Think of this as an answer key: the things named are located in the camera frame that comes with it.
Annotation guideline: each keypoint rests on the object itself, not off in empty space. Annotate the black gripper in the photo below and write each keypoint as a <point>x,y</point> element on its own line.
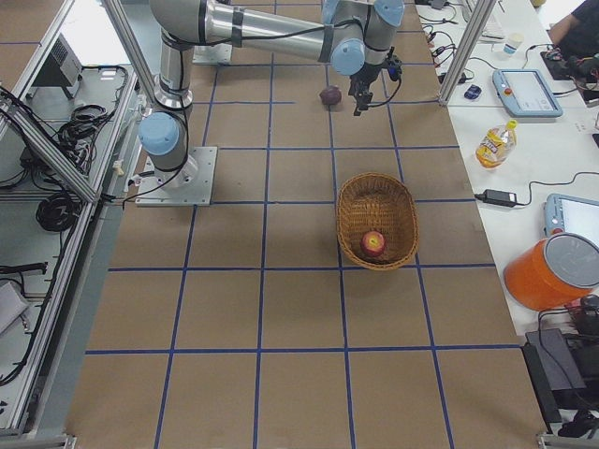
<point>368,73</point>

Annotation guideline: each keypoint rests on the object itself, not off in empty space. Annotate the dark red apple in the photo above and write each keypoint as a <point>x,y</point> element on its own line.
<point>331,96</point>

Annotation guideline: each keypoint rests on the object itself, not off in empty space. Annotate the red yellow apple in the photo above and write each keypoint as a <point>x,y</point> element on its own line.
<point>373,243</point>

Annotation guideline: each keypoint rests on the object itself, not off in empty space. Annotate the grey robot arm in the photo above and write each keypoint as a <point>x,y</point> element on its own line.
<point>354,37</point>

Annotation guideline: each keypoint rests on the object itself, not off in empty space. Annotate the woven wicker basket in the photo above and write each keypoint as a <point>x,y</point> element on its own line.
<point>377,202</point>

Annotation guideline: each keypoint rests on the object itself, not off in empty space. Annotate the dark blue checked pouch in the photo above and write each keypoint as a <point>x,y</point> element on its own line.
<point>472,92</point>

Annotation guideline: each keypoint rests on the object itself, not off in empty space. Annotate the orange juice bottle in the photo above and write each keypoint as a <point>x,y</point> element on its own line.
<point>497,144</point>

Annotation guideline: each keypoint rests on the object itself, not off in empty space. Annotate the white paper cup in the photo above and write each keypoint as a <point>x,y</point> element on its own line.
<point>512,43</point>

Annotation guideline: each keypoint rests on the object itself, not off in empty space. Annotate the blue teach pendant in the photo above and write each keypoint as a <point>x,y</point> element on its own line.
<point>572,215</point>
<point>524,93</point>

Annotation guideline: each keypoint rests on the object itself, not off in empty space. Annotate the black power adapter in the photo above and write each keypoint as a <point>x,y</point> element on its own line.
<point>499,198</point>

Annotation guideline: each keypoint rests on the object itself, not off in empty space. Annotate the orange bucket grey lid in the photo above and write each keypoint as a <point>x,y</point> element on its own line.
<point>554,272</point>

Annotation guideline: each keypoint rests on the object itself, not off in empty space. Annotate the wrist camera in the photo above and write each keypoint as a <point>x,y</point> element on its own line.
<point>393,66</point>

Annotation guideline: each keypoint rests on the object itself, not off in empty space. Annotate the aluminium frame post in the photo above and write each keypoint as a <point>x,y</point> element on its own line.
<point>473,30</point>

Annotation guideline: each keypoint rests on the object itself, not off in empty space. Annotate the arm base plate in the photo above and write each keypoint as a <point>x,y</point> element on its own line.
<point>191,186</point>

